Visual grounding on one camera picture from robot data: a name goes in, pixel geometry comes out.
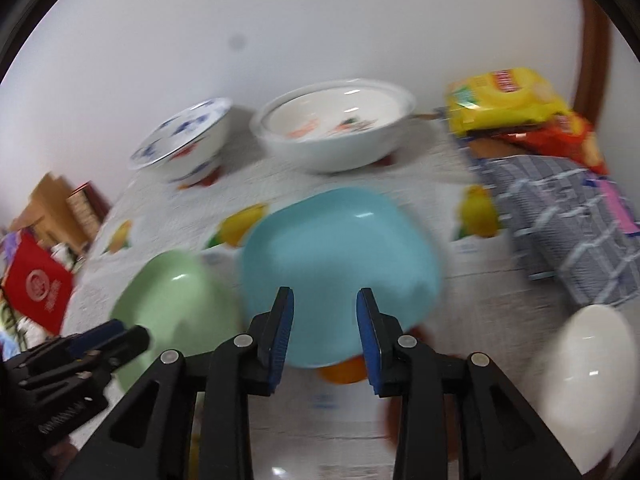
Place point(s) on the red snack packet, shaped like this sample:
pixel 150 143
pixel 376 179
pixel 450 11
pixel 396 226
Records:
pixel 575 140

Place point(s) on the teal square plate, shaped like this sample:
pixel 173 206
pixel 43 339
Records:
pixel 340 260

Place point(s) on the cardboard box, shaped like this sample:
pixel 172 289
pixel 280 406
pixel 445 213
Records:
pixel 47 205

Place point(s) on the fruit print lace tablecloth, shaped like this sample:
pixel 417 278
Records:
pixel 310 425

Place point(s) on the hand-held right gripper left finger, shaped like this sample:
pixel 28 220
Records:
pixel 280 332

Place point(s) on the plain white bowl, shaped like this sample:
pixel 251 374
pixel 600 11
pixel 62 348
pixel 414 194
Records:
pixel 585 375

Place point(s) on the dark brown patterned box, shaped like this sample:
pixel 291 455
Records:
pixel 85 210

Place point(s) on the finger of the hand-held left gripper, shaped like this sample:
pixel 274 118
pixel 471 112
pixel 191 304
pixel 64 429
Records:
pixel 95 337
pixel 125 347

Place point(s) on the large white bowl orange print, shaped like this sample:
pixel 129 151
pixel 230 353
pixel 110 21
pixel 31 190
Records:
pixel 330 150

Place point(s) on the grey checked folded cloth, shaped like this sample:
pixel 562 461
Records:
pixel 560 220

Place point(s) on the yellow snack packet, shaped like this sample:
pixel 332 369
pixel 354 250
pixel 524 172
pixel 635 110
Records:
pixel 505 105

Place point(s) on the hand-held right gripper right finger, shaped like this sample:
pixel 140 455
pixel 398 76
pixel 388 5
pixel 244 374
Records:
pixel 367 335

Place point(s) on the blue floral bowl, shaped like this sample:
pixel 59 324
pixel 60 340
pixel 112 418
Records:
pixel 175 125

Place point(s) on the green bowl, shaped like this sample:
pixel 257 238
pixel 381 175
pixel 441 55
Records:
pixel 175 290

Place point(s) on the brown wooden door frame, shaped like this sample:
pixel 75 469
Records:
pixel 595 60

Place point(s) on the red box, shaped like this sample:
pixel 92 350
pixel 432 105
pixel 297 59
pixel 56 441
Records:
pixel 37 285

